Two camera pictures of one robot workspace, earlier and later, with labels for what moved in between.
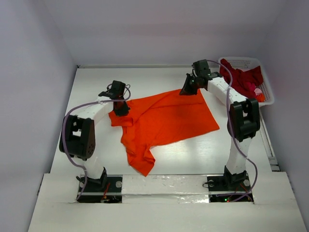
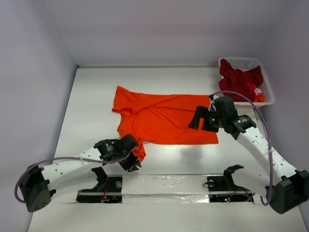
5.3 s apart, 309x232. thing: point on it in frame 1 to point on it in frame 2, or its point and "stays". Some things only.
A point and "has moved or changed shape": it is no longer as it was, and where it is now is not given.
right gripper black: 190,85 to 205,120
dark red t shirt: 244,82 stays
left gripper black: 123,112 to 132,165
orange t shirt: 159,119 has moved or changed shape
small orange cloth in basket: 260,97 stays
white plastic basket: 244,63 stays
